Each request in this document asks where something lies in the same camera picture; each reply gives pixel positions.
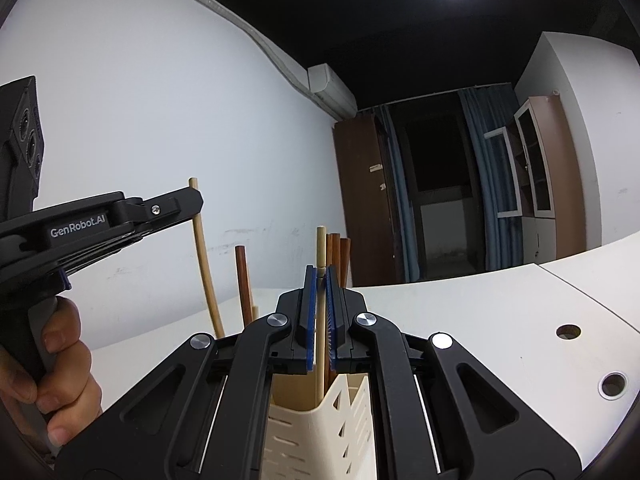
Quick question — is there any person's left hand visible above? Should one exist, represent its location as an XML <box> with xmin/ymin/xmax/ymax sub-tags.
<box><xmin>0</xmin><ymin>296</ymin><xmax>104</xmax><ymax>445</ymax></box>

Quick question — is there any glass door cabinet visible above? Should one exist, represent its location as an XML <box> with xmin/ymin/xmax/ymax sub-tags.
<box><xmin>482</xmin><ymin>95</ymin><xmax>589</xmax><ymax>267</ymax></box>

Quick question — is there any light wooden chopstick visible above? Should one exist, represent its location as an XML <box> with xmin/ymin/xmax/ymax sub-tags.
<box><xmin>188</xmin><ymin>177</ymin><xmax>226</xmax><ymax>339</ymax></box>
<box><xmin>313</xmin><ymin>226</ymin><xmax>331</xmax><ymax>408</ymax></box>

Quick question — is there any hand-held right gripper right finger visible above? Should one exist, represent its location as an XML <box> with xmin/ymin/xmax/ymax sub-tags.
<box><xmin>326</xmin><ymin>265</ymin><xmax>584</xmax><ymax>480</ymax></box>

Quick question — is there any brown wooden door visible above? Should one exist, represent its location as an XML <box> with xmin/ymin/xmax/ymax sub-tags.
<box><xmin>332</xmin><ymin>110</ymin><xmax>402</xmax><ymax>289</ymax></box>

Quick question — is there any blue curtain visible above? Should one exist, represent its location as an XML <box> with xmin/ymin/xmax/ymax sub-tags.
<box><xmin>376</xmin><ymin>106</ymin><xmax>422</xmax><ymax>284</ymax></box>
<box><xmin>458</xmin><ymin>85</ymin><xmax>522</xmax><ymax>272</ymax></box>

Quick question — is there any grey wall conduit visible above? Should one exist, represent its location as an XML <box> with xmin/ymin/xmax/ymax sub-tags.
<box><xmin>114</xmin><ymin>0</ymin><xmax>342</xmax><ymax>122</ymax></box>

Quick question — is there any dark brown chopstick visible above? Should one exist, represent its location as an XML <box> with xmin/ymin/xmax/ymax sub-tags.
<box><xmin>234</xmin><ymin>245</ymin><xmax>256</xmax><ymax>329</ymax></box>
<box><xmin>326</xmin><ymin>232</ymin><xmax>342</xmax><ymax>396</ymax></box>
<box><xmin>339</xmin><ymin>237</ymin><xmax>352</xmax><ymax>292</ymax></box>

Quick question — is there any cream utensil holder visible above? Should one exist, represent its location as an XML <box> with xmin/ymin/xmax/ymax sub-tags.
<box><xmin>261</xmin><ymin>371</ymin><xmax>379</xmax><ymax>480</ymax></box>

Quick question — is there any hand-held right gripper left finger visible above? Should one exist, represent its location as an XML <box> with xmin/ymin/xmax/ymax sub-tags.
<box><xmin>54</xmin><ymin>265</ymin><xmax>318</xmax><ymax>480</ymax></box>

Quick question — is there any dark window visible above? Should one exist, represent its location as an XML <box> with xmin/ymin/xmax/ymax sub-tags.
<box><xmin>392</xmin><ymin>91</ymin><xmax>490</xmax><ymax>281</ymax></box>

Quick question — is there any white air conditioner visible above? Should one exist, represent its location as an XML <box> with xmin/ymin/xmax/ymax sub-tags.
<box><xmin>306</xmin><ymin>63</ymin><xmax>359</xmax><ymax>122</ymax></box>

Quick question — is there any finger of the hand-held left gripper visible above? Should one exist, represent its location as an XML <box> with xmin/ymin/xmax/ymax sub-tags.
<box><xmin>112</xmin><ymin>185</ymin><xmax>205</xmax><ymax>242</ymax></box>

